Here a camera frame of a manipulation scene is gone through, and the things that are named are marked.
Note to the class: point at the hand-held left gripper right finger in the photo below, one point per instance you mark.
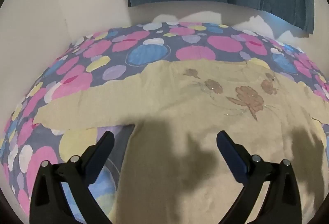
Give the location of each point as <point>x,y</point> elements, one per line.
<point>228,150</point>

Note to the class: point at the colourful dotted bed sheet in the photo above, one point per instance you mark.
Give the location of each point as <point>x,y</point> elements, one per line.
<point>144,54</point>

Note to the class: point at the beige sweater with brown print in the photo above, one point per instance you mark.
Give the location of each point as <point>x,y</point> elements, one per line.
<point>180,100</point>

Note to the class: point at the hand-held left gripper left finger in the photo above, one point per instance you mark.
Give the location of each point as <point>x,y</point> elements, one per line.
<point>102,152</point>

